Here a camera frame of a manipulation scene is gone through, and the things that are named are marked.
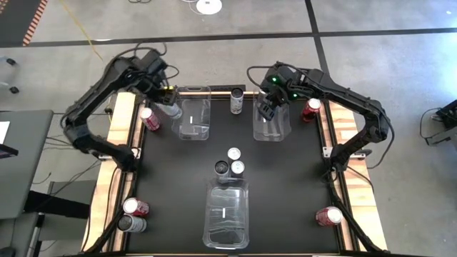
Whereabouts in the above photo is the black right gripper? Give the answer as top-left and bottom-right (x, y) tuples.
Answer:
(257, 87), (289, 120)

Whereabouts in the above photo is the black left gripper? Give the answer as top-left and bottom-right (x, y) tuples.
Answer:
(146, 84), (181, 108)

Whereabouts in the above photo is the clear plastic bin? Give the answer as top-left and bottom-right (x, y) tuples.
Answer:
(252, 91), (292, 143)
(171, 85), (212, 141)
(202, 177), (250, 250)

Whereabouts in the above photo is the red soda can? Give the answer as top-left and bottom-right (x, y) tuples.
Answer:
(122, 197), (150, 217)
(139, 106), (161, 132)
(301, 98), (322, 124)
(315, 206), (344, 228)

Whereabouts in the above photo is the black power strip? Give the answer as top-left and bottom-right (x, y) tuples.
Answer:
(208, 84), (247, 92)

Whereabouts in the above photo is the white round floor disc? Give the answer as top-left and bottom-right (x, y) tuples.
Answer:
(195, 0), (223, 16)

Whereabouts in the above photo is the black table mat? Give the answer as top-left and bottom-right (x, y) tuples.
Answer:
(126, 96), (341, 255)

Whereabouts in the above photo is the black desk base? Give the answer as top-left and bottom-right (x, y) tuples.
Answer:
(24, 190), (91, 219)

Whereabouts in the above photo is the grey desk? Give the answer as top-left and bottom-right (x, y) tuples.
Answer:
(0, 109), (54, 219)

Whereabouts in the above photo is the white paper sheet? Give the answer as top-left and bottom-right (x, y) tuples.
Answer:
(0, 121), (11, 144)

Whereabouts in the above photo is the black orange striped floor mat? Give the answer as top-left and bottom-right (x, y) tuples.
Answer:
(0, 0), (49, 48)

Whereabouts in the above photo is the black equipment stand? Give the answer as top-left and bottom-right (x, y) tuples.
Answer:
(426, 99), (457, 147)

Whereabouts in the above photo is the black floor cable loop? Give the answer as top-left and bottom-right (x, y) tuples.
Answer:
(162, 65), (180, 81)

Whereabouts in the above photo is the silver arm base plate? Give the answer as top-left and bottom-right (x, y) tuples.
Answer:
(322, 145), (373, 160)
(93, 147), (142, 161)

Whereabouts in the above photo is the yellow floor cable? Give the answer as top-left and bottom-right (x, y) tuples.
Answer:
(59, 0), (104, 61)

